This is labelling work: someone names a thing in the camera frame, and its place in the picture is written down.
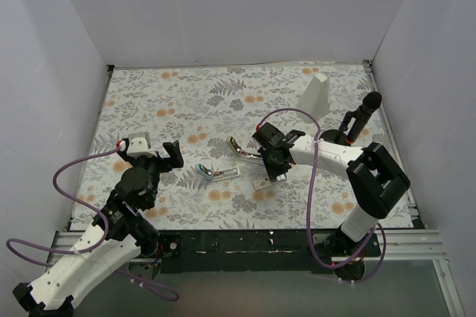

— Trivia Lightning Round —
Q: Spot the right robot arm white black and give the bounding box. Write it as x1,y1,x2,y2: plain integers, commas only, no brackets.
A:
253,123,411,256

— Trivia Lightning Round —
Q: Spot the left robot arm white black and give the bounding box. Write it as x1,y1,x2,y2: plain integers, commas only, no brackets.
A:
13,133,184,316

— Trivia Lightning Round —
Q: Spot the staple tray with staples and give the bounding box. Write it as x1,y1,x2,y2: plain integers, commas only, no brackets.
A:
276,174,287,182

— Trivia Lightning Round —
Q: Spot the white wedge-shaped block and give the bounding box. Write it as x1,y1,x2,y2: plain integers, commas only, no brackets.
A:
297,74,330,121

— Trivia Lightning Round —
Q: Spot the black microphone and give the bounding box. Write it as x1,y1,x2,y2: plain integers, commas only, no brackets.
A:
346,91,382,144

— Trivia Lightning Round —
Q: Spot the black microphone stand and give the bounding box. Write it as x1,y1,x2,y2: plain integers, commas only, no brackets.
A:
319,111,359,146

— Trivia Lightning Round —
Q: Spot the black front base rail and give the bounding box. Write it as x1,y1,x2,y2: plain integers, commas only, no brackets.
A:
131,229,381,276

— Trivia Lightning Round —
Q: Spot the light blue stapler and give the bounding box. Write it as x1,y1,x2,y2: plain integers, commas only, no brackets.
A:
195,164,240,182

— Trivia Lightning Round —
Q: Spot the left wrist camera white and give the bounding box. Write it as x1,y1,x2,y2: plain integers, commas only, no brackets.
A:
126,132,157,158

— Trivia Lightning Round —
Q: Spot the white staple box sleeve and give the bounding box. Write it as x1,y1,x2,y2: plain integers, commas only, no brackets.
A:
253,179,271,190

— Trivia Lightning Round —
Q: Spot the beige stapler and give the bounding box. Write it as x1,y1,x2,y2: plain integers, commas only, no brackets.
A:
225,136,264,165

